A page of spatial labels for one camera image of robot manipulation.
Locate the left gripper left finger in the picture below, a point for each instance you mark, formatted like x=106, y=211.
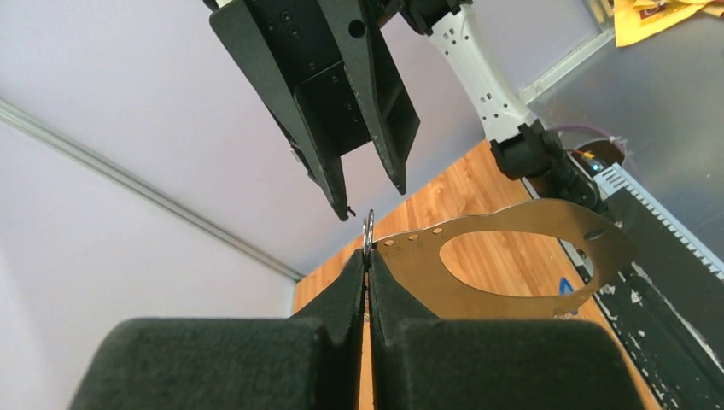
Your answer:
x=311, y=360

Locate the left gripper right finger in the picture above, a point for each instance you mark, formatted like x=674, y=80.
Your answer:
x=421, y=361

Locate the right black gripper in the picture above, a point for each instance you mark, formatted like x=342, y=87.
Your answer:
x=325, y=74

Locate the metal split keyring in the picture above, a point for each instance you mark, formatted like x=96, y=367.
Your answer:
x=367, y=237

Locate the key with blue tag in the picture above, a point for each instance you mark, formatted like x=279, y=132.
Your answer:
x=565, y=287

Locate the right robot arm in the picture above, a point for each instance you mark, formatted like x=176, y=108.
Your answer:
x=523, y=148

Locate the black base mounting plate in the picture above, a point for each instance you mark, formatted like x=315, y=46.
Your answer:
x=666, y=309

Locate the yellow cloth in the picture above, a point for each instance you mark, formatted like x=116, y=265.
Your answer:
x=635, y=21

